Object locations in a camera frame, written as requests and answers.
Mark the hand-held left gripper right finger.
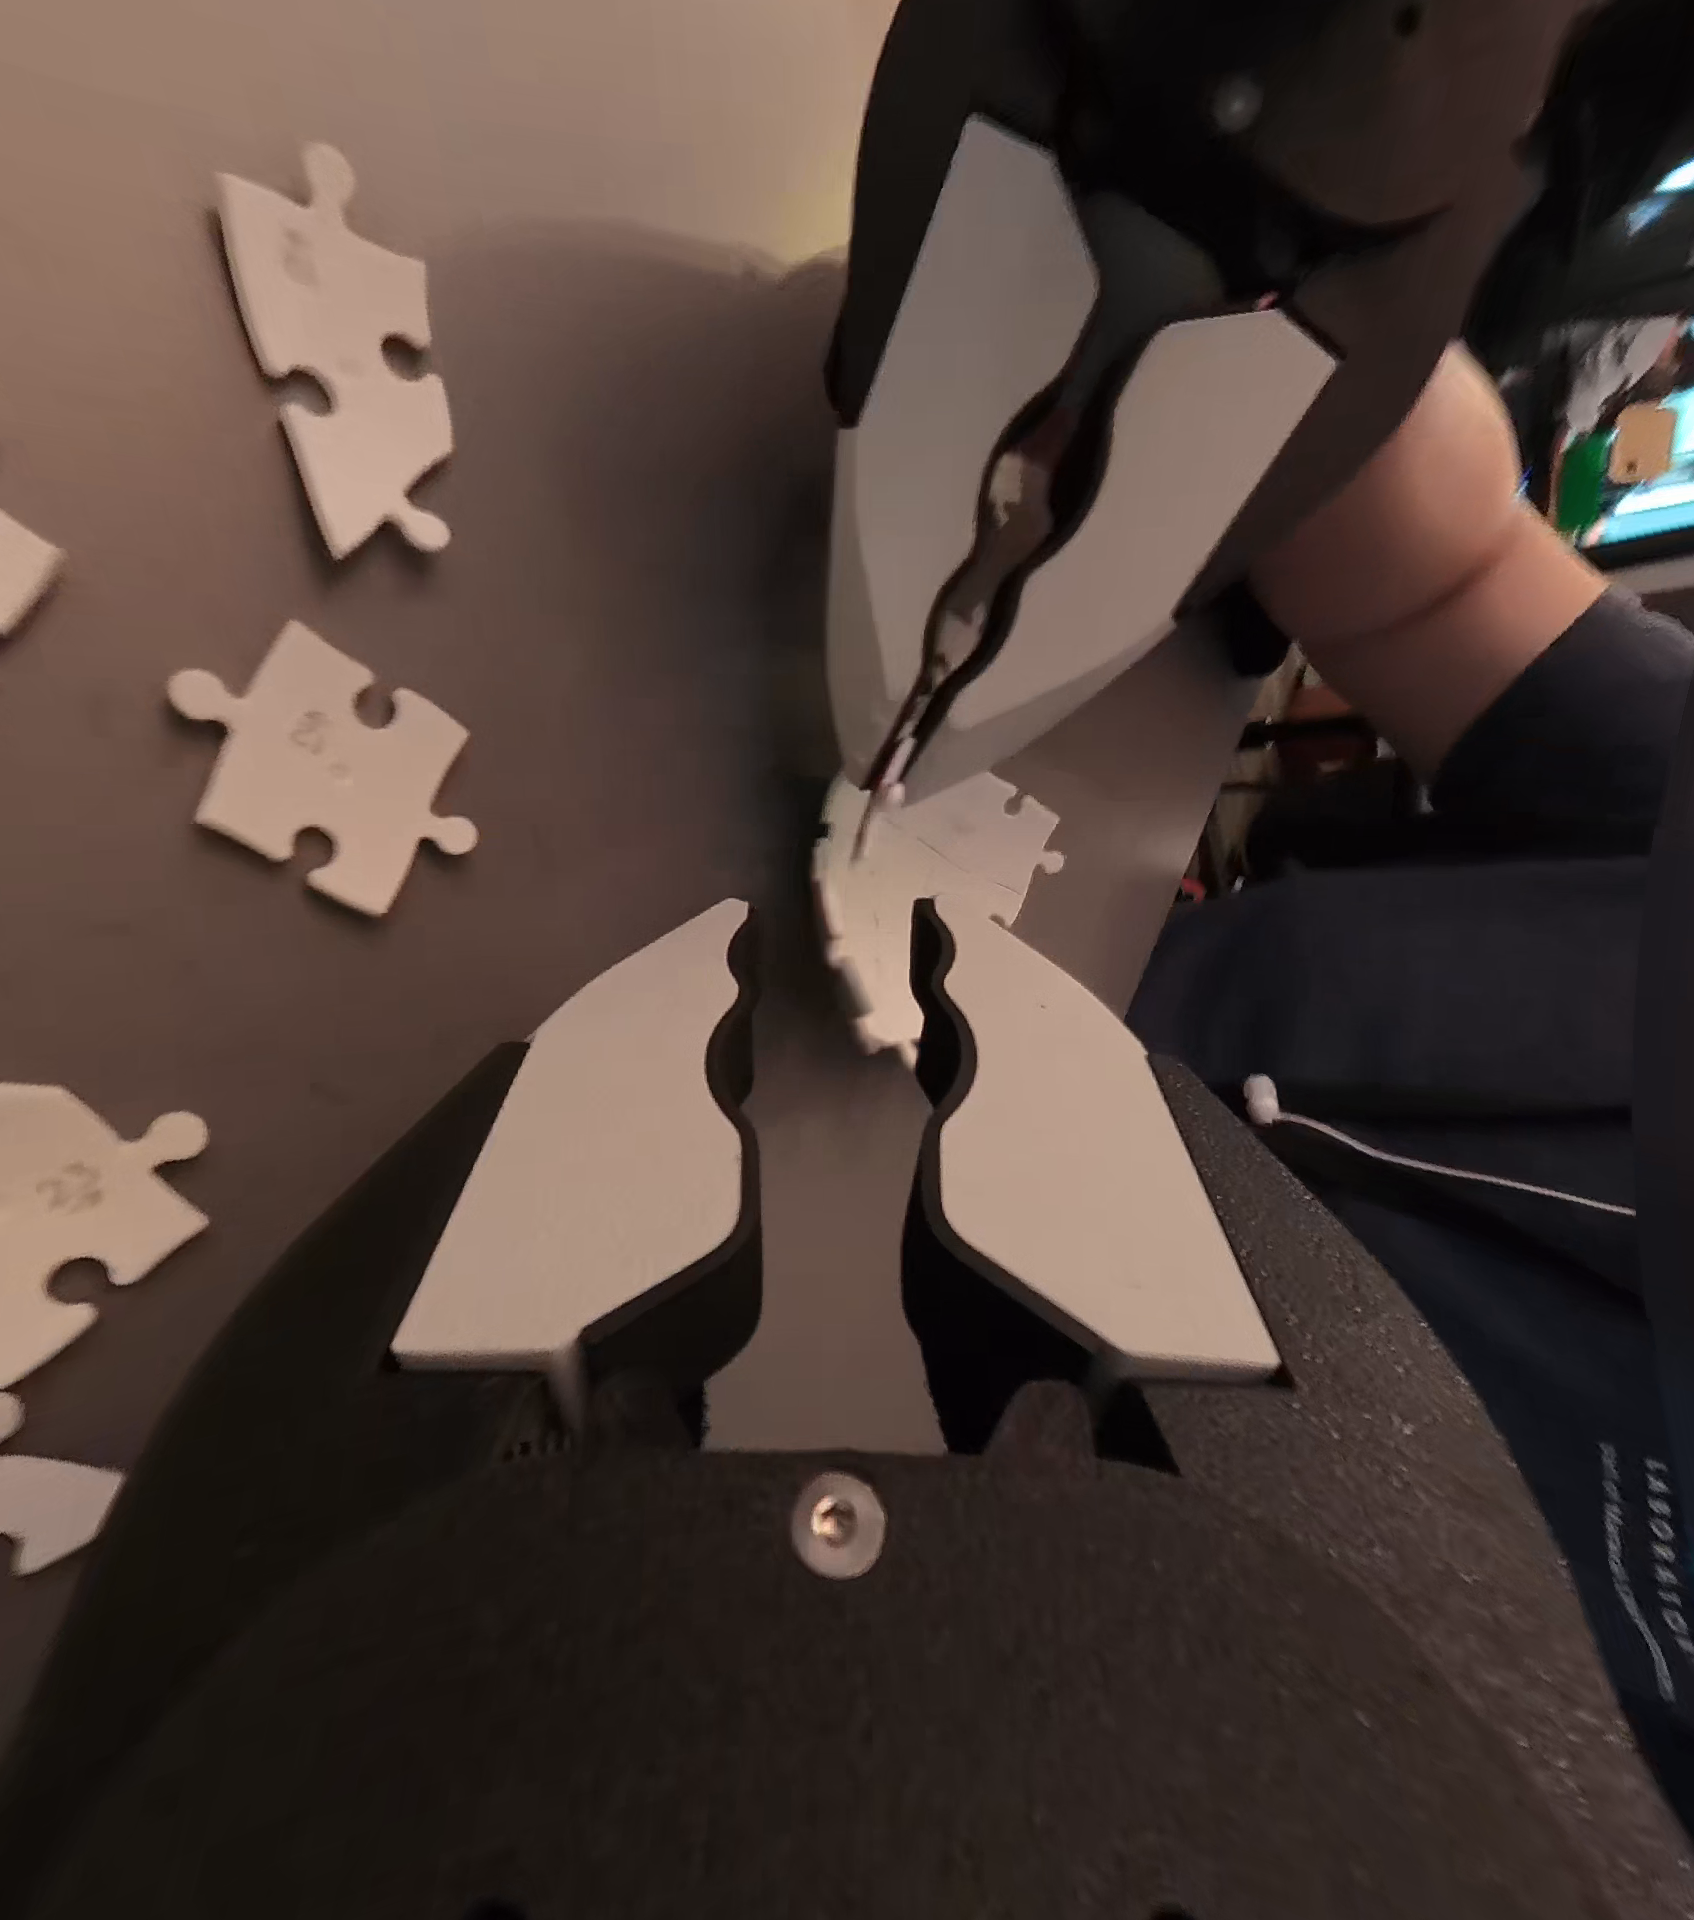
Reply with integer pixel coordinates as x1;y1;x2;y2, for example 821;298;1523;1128
914;899;1291;1388

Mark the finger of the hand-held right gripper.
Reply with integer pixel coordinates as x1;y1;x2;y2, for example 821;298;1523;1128
828;115;1103;787
892;306;1345;796

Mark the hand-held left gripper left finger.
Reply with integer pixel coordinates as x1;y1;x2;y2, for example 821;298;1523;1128
393;899;762;1382

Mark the assembled white puzzle section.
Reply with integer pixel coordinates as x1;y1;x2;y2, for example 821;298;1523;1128
809;775;1064;1057

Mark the person's right forearm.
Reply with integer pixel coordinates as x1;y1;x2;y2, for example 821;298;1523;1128
1238;344;1614;766

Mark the scattered loose puzzle pieces group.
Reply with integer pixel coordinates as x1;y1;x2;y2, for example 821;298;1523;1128
0;142;481;1674

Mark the white drawstring cord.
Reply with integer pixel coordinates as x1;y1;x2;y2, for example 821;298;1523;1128
1238;1074;1637;1223

